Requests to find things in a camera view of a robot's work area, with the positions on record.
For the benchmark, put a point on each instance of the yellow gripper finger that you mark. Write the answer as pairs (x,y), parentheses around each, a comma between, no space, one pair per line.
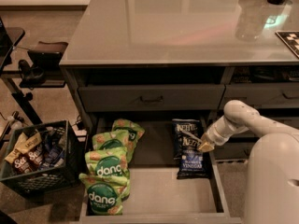
(205,144)

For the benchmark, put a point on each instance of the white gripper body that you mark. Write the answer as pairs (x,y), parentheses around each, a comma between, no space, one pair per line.
(214,133)

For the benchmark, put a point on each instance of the blue kettle chip bag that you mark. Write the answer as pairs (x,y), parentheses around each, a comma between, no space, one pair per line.
(192,161)
(185,131)

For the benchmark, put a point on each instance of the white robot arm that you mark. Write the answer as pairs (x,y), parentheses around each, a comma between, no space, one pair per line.
(272,191)

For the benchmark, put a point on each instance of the grey bottom right drawer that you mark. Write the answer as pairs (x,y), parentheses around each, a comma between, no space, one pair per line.
(235,149)

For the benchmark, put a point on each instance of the grey top right drawer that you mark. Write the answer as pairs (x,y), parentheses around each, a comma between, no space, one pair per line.
(263,95)

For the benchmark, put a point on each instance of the open grey middle drawer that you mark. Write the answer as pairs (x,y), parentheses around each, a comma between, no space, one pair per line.
(157,196)

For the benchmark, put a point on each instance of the rear green Dang chip bag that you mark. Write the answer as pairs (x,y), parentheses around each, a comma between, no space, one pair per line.
(135,133)

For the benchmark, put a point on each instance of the green dang chip bag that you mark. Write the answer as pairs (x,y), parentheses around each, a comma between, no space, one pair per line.
(105,194)
(135,133)
(107,162)
(110,140)

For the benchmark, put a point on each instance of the grey middle right drawer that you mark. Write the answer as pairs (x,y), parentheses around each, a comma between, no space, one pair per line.
(280,118)

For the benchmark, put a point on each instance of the front green Dang chip bag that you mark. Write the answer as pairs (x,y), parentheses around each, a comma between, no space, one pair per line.
(105,194)

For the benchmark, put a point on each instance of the grey counter cabinet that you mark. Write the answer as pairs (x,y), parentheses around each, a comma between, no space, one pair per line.
(165,42)

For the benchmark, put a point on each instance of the grey top left drawer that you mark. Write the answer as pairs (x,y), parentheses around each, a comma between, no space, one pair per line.
(150,97)

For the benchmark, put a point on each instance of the red brown snack bag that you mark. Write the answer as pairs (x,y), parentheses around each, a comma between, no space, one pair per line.
(28,162)

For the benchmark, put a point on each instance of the yellow snack bag in crate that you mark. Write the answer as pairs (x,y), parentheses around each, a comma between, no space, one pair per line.
(23,145)

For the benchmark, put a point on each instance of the black white marker board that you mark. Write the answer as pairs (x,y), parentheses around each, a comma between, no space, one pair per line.
(291,40)

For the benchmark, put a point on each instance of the blue snack bags in crate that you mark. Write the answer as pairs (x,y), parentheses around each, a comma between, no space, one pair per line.
(54,149)

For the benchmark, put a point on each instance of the dark green plastic crate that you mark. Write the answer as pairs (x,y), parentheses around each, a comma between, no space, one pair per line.
(41,181)

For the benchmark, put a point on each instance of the black tool on shelf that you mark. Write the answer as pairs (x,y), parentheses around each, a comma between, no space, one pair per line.
(30,73)

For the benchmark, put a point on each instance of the black desk frame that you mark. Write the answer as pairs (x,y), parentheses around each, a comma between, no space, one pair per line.
(9,41)

